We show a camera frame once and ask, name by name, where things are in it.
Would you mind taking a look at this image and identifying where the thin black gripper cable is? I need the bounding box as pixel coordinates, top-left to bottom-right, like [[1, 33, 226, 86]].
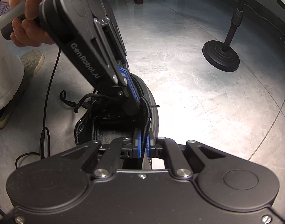
[[15, 48, 62, 168]]

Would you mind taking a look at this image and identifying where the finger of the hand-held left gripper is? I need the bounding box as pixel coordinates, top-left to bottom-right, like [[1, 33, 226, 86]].
[[100, 0, 143, 103], [93, 16, 141, 116]]

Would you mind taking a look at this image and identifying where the black patent leather shoe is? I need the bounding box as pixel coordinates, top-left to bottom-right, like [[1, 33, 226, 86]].
[[74, 72, 160, 170]]

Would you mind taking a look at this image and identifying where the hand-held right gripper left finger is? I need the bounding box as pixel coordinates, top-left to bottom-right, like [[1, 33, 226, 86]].
[[61, 135, 143, 178]]

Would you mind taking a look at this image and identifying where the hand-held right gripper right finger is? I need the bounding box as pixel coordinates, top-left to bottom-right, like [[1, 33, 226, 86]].
[[146, 121, 227, 180]]

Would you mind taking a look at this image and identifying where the black round-base stand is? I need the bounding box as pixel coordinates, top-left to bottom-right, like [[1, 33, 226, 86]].
[[202, 0, 285, 72]]

